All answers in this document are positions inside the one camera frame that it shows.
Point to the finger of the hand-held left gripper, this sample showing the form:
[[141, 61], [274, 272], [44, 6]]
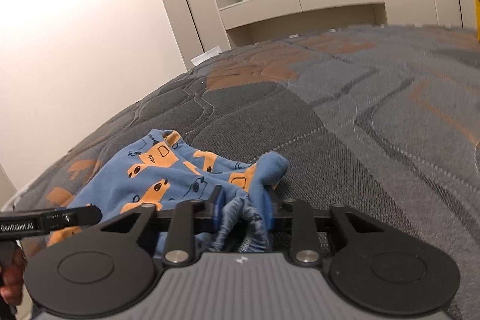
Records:
[[56, 220]]

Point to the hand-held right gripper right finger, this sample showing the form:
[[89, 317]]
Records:
[[268, 211]]

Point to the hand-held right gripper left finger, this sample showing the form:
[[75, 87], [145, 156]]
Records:
[[217, 209]]

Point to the blue pants with orange print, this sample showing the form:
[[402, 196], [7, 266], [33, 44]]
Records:
[[168, 170]]

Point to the person's left hand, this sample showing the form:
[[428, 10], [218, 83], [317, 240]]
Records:
[[13, 280]]

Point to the bed with grey quilted mattress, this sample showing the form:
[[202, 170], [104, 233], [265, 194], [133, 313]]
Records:
[[337, 117]]

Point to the white paper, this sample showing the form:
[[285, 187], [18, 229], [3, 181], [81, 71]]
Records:
[[206, 55]]

